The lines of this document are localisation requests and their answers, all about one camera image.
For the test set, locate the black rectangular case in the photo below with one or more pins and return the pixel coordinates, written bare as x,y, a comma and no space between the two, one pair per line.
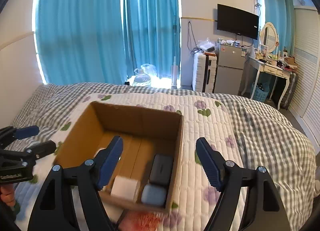
161,169

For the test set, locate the red patterned packet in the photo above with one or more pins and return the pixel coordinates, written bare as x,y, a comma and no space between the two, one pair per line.
142,221

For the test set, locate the person's left hand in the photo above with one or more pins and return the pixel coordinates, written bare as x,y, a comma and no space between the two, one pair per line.
7,196

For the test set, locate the brown cardboard box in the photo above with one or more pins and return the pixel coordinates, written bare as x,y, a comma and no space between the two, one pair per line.
140,131

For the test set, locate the blue laundry basket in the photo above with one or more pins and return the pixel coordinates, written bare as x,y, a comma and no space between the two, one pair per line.
260,91

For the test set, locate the white dressing table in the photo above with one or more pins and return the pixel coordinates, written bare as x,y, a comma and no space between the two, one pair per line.
270,73

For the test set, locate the black wall television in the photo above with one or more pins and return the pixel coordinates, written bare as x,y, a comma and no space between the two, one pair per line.
237,21

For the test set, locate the silver small refrigerator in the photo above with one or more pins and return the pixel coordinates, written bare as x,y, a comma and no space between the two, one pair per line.
230,68

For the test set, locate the dark upright suitcase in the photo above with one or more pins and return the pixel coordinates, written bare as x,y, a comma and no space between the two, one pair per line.
291,89

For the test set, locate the clear plastic bag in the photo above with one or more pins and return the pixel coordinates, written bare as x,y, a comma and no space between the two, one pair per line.
145,76

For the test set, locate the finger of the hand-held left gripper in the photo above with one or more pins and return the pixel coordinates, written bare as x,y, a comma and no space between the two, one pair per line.
41,148
26,131

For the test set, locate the blue window curtain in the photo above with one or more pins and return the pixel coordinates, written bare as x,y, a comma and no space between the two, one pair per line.
80,28
152,26

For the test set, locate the white tape roll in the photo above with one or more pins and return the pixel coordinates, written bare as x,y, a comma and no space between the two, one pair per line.
124,187

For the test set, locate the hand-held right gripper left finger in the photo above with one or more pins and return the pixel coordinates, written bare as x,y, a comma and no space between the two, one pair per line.
113,156

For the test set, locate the white hard suitcase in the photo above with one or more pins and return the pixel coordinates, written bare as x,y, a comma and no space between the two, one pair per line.
204,72

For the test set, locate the white louvered wardrobe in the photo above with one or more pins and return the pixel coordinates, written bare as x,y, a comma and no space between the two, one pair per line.
307,71

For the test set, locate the blue rounded case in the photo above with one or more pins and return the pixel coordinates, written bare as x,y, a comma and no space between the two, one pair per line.
154,194

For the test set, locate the floral quilted blanket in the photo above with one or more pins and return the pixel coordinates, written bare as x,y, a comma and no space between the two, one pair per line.
200,126

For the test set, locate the blue side curtain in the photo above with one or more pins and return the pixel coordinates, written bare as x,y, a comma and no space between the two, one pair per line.
277,13

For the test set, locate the white oval mirror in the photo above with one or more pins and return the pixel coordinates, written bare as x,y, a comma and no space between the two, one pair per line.
269,36

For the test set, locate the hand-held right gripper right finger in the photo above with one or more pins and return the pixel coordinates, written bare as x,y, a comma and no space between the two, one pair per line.
209,161

